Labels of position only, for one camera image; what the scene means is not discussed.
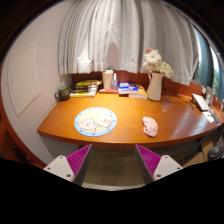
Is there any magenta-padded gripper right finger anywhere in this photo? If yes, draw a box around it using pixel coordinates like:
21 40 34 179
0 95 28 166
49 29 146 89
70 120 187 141
134 143 184 185

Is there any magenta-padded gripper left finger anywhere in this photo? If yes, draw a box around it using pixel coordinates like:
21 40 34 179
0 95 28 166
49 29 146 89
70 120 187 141
43 143 94 187

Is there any pink computer mouse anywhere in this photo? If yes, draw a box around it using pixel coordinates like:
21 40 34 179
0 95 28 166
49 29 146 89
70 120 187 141
141 115 159 138

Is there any round cartoon mouse pad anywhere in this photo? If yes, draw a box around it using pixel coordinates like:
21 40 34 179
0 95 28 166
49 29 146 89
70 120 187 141
73 106 118 138

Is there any grey remote control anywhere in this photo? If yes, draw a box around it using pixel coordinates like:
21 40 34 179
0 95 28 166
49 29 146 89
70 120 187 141
208 108 222 125

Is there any white flat device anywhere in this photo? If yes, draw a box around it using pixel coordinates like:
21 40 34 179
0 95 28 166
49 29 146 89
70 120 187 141
191 93 210 112

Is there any dark green mug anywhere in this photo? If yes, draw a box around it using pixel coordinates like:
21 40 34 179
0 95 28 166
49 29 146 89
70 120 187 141
54 85 71 102

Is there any pale thick book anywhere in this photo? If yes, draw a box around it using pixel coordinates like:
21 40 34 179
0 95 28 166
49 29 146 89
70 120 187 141
69 90 98 98

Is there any orange book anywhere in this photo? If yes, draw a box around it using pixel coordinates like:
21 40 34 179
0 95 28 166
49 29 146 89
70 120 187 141
128 84 149 100

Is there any cream pitcher vase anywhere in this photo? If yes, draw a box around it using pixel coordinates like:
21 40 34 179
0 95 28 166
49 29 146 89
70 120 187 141
146 71 165 102

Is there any blue book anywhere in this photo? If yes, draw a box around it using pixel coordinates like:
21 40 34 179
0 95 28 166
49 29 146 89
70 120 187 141
118 81 139 95

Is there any reddish brown book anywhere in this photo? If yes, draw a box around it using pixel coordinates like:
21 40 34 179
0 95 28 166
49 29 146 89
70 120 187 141
98 87 120 95

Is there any clear pump bottle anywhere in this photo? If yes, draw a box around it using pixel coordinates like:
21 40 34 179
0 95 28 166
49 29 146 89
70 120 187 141
111 72 119 91

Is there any cream tumbler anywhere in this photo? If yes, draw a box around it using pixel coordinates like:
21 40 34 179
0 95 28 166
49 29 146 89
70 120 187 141
101 68 115 90

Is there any white flower bouquet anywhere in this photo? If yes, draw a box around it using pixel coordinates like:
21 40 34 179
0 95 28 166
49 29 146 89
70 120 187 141
142 48 175 79

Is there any glass window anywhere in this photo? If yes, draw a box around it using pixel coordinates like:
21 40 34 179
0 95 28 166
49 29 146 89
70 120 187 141
194 28 224 101

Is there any white curtain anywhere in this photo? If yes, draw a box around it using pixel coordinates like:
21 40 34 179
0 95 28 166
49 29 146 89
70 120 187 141
58 0 201 86

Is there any black cable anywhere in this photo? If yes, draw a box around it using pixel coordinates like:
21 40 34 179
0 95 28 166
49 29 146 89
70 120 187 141
162 78 183 104

